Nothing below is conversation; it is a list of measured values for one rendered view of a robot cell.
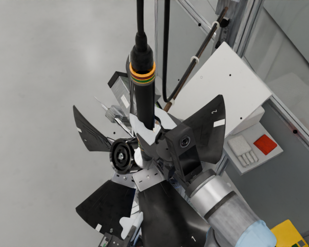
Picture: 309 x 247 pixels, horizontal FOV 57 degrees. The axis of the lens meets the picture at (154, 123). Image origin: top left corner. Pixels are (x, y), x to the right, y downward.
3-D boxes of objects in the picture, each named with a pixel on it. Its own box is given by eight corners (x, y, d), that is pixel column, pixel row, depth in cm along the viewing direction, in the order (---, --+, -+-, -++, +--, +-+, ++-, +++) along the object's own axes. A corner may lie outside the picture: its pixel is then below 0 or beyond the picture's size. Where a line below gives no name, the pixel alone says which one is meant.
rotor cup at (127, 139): (127, 150, 108) (99, 152, 99) (149, 125, 101) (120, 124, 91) (144, 183, 102) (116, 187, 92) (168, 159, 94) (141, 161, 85)
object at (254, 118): (239, 99, 149) (245, 86, 139) (259, 123, 141) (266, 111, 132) (212, 112, 145) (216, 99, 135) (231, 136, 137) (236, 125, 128)
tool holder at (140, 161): (145, 136, 82) (144, 118, 73) (167, 146, 80) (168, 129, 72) (129, 162, 78) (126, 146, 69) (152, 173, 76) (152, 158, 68)
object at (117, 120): (140, 145, 108) (95, 99, 128) (142, 140, 107) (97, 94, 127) (136, 145, 106) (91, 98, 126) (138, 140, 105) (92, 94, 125)
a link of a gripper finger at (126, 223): (126, 203, 86) (112, 233, 82) (144, 211, 84) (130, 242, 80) (128, 206, 88) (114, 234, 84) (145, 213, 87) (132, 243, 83)
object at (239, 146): (241, 135, 138) (242, 133, 136) (259, 161, 131) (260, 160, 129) (225, 142, 136) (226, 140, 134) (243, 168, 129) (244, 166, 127)
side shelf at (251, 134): (236, 99, 152) (237, 95, 150) (281, 153, 136) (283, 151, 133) (198, 116, 147) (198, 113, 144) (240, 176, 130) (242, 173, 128)
